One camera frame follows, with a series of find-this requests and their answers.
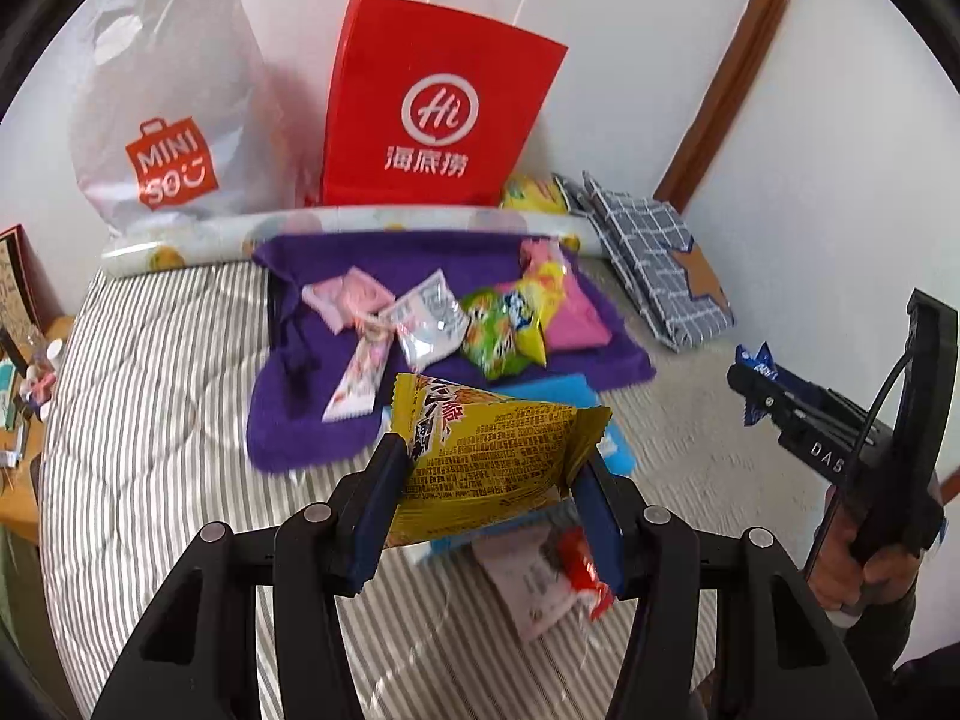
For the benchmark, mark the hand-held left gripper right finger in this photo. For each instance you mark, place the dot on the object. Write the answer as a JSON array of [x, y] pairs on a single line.
[[600, 525]]

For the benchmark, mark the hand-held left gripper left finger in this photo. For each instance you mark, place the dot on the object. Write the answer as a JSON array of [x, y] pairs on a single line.
[[379, 517]]

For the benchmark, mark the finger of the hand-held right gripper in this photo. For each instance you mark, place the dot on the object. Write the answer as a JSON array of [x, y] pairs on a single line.
[[787, 386], [780, 416]]

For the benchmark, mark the small blue snack packet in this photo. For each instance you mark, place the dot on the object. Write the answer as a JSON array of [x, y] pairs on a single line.
[[757, 360]]

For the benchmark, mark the yellow printed snack packet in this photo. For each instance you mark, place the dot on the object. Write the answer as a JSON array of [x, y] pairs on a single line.
[[480, 457]]

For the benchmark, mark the pink patterned candy packet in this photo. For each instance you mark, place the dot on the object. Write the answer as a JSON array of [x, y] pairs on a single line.
[[356, 379]]

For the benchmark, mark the pale pink peach snack packet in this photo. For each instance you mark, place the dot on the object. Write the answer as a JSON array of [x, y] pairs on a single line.
[[367, 292], [330, 307]]

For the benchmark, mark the person's right hand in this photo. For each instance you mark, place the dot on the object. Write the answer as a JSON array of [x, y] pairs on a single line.
[[885, 581]]

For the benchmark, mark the white and red snack packet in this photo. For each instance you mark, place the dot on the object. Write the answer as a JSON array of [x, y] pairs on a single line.
[[525, 585]]

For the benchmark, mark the purple towel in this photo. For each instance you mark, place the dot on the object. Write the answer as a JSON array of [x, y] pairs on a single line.
[[315, 427]]

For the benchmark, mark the grey checkered cloth bag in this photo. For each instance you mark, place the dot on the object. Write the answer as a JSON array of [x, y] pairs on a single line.
[[652, 270]]

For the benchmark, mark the silver white snack packet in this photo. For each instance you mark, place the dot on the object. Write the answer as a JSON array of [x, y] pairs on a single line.
[[424, 322]]

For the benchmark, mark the flat pink packet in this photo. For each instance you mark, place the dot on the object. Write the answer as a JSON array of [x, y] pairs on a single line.
[[577, 322]]

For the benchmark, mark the yellow and blue snack packet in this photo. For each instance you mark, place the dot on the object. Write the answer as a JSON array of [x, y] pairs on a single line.
[[529, 315]]

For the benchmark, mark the grey striped quilt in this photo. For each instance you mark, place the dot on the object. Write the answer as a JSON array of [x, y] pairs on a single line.
[[150, 427]]

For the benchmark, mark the yellow snack bag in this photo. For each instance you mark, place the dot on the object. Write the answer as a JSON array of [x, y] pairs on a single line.
[[532, 193]]

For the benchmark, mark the rolled printed white mat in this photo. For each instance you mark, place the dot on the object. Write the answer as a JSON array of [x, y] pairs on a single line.
[[210, 244]]

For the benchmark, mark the wooden desk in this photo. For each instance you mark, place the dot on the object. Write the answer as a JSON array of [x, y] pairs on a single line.
[[15, 517]]

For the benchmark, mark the dark red framed board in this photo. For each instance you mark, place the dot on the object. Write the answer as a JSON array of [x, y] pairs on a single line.
[[15, 270]]

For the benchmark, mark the red paper bag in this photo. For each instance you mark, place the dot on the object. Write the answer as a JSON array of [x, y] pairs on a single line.
[[420, 75]]

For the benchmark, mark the white plastic shopping bag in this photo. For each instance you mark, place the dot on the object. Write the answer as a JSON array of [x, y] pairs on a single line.
[[172, 90]]

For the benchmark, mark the brown wooden door frame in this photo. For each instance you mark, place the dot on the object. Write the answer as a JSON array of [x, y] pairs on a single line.
[[742, 52]]

